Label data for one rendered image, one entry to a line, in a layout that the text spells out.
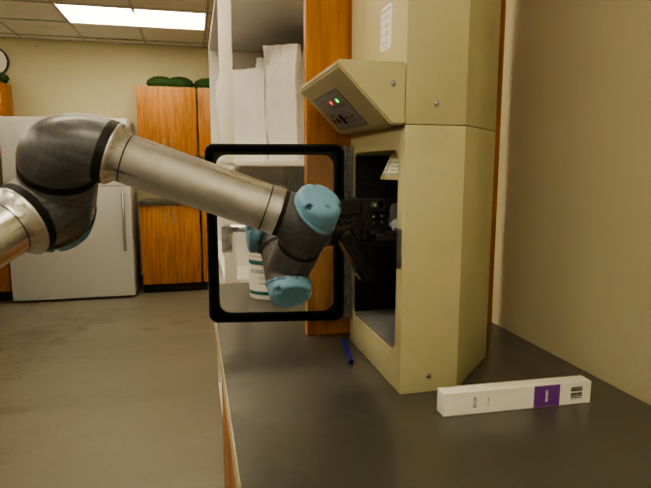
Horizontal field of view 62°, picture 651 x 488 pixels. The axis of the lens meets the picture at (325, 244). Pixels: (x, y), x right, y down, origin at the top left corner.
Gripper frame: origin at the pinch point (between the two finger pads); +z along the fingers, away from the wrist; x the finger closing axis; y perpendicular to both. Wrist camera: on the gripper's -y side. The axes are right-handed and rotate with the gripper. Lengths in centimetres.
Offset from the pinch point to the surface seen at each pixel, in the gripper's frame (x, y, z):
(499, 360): -2.9, -28.3, 14.8
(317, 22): 23, 45, -15
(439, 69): -14.3, 28.7, -3.2
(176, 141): 508, 42, -57
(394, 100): -14.2, 23.8, -11.2
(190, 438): 162, -119, -56
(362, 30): 9.6, 40.3, -8.4
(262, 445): -26, -26, -38
